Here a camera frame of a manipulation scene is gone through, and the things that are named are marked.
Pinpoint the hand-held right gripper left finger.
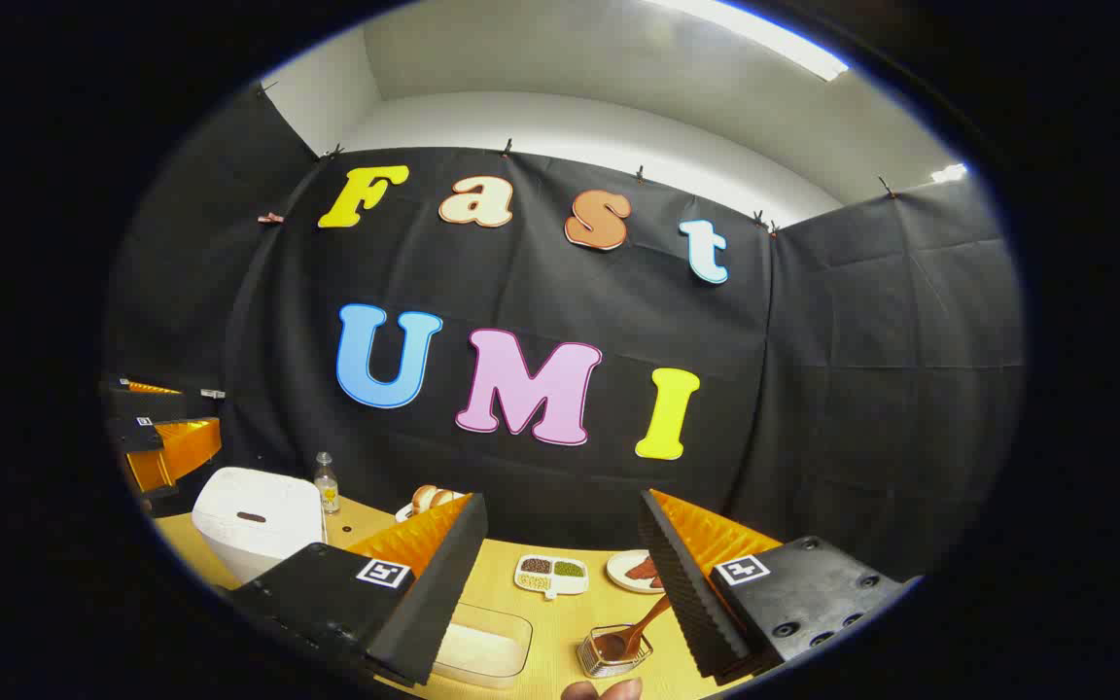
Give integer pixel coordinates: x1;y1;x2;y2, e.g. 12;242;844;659
229;493;489;689

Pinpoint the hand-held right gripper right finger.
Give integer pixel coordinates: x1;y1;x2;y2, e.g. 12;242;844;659
638;489;921;686

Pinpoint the brown wooden spoon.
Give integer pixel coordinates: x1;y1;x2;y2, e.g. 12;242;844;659
594;595;673;662

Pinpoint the clear container of rice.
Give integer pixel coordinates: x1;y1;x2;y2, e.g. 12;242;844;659
432;601;534;691

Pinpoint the metal wire chopstick holder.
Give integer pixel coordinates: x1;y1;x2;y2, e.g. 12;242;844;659
577;625;654;680

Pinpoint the white rice cooker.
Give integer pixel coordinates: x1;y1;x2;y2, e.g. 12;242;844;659
192;467;328;584

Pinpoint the white round plate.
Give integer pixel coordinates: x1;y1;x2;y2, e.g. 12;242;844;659
606;549;663;595

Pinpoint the white divided dish of beans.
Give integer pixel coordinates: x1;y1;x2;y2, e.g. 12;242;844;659
513;553;590;601

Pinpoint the small clear glass bottle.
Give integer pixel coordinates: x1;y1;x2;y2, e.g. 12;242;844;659
314;451;340;514

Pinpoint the black backdrop cloth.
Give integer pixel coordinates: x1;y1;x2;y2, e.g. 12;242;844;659
103;83;1026;584

